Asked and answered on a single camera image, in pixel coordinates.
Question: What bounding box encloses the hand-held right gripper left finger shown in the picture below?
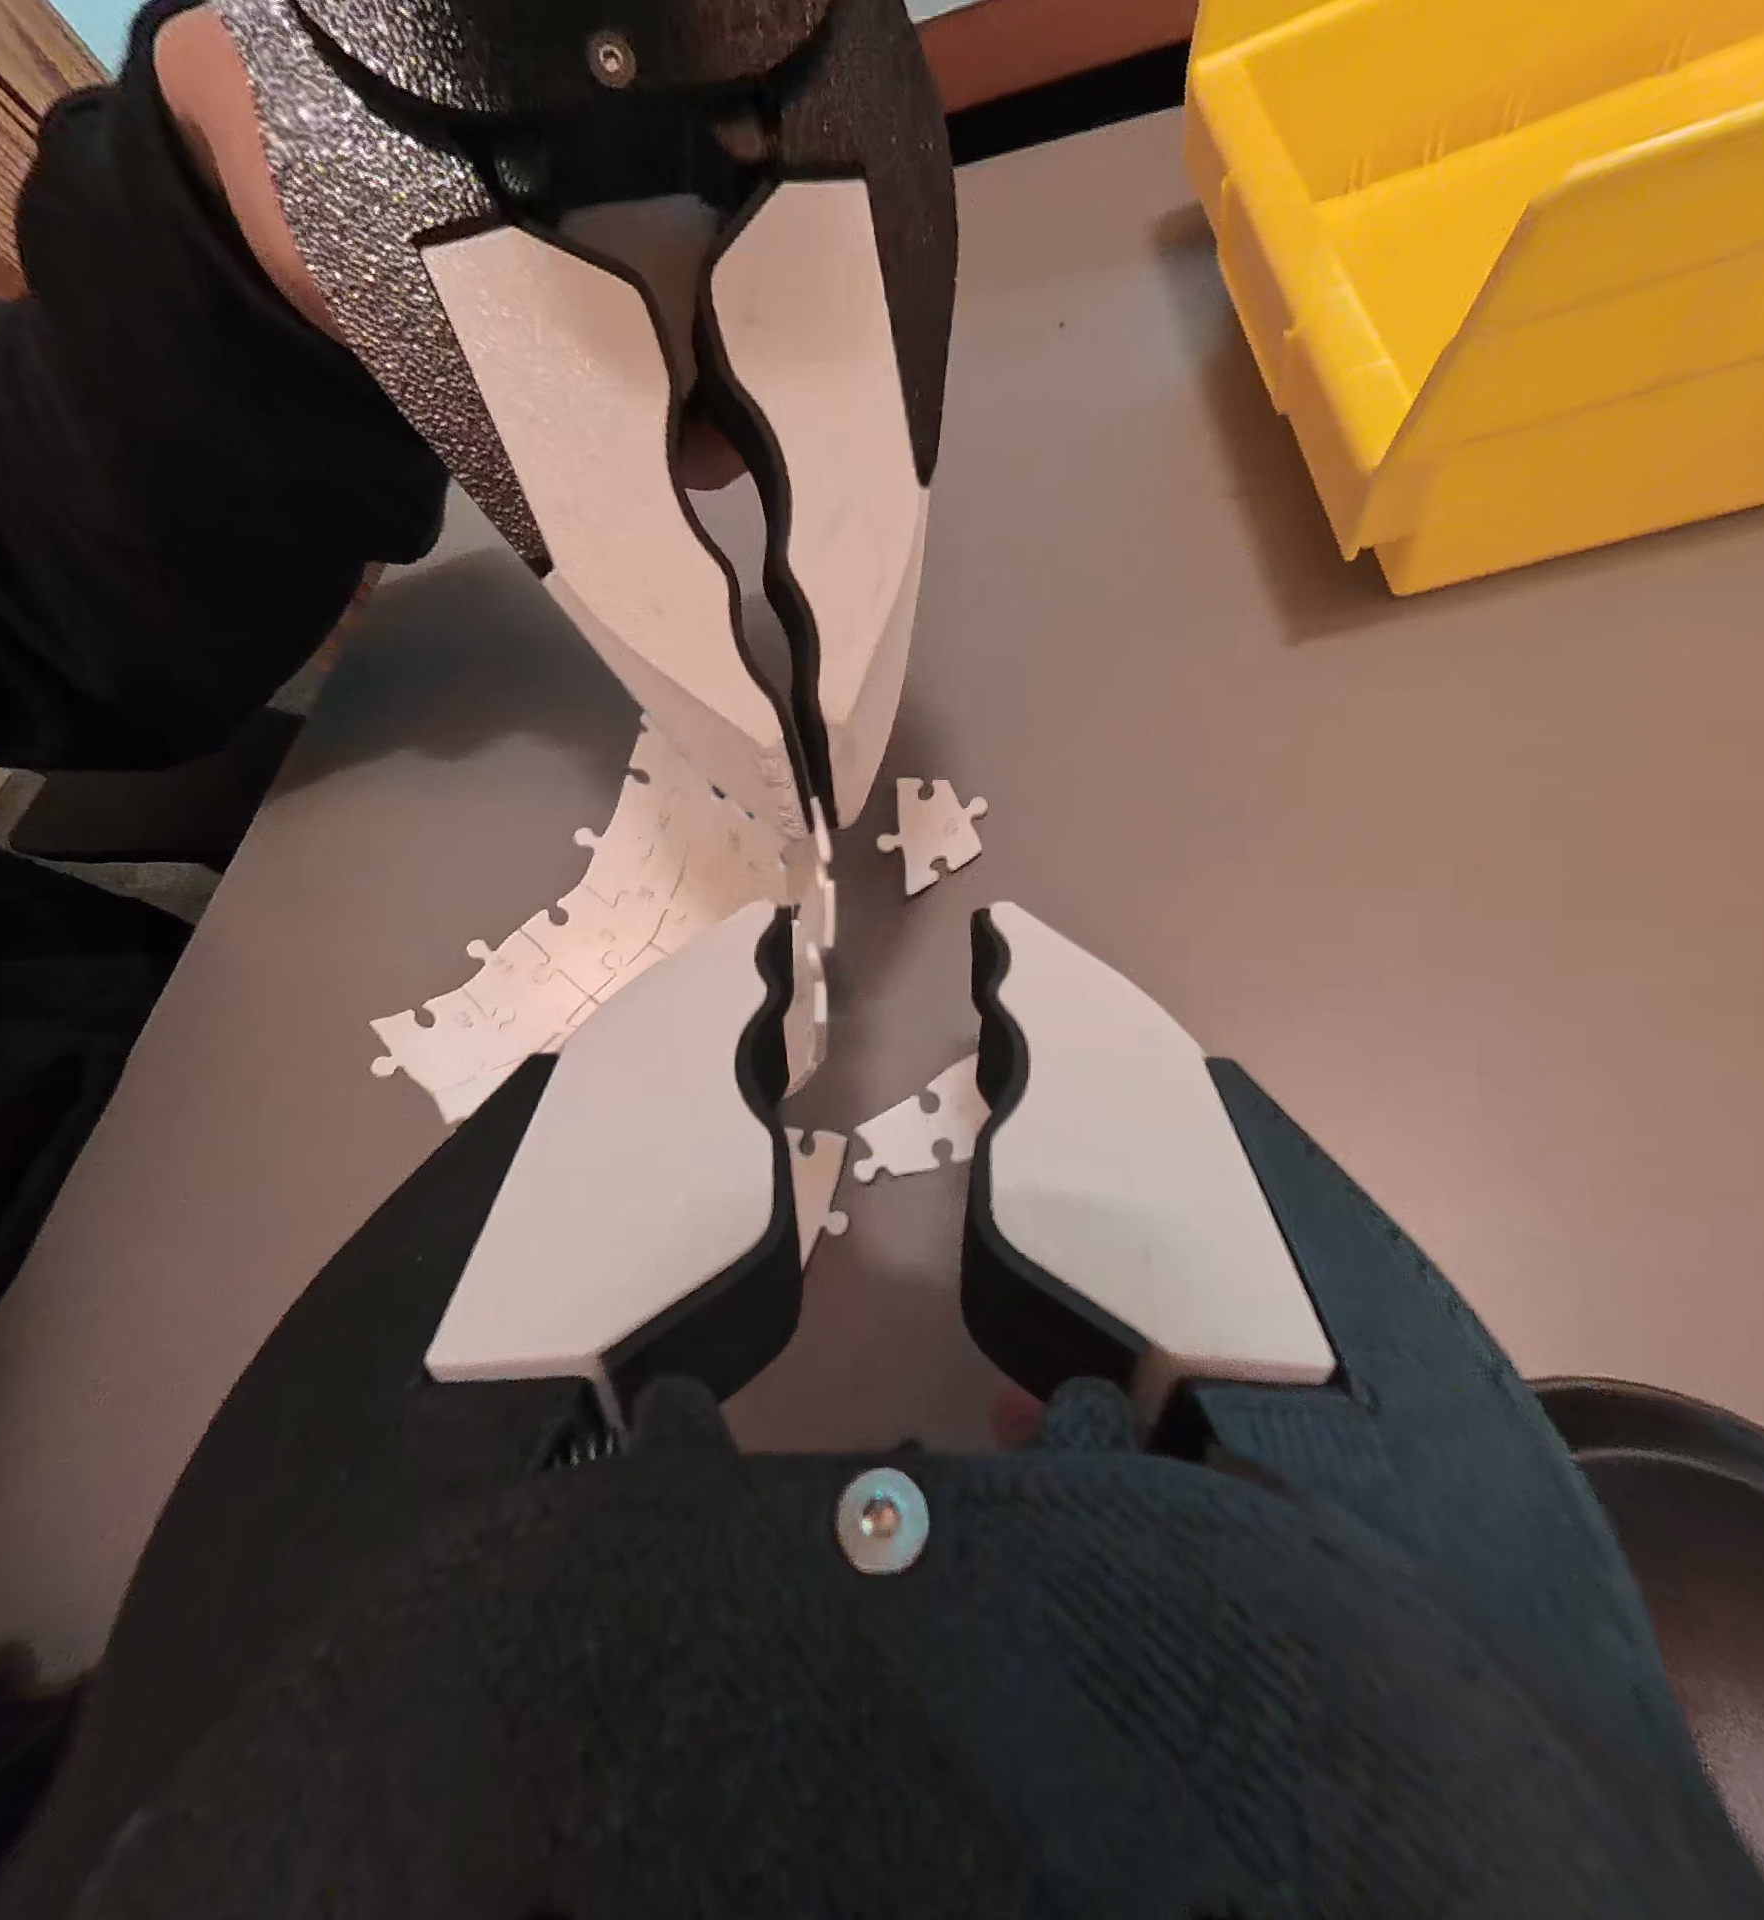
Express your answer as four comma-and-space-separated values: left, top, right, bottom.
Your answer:
423, 906, 804, 1413

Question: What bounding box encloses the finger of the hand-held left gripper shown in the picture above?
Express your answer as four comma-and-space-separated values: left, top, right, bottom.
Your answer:
419, 220, 826, 820
679, 176, 930, 826

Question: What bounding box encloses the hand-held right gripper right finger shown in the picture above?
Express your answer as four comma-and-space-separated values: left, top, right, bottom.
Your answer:
962, 903, 1341, 1413

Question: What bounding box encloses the partly built white puzzle ball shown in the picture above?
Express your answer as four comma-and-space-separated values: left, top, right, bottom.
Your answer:
368, 718, 840, 1128

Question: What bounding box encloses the person's left forearm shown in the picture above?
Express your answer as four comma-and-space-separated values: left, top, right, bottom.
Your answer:
12, 0, 447, 602

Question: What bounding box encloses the black dome puzzle stand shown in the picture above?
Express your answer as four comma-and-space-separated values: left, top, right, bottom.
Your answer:
1533, 1377, 1764, 1920

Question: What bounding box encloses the person's left hand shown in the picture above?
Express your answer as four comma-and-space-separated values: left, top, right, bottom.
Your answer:
675, 398, 750, 495

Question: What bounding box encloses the grey table with wooden edge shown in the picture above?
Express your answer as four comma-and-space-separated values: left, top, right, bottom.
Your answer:
920, 0, 1200, 159

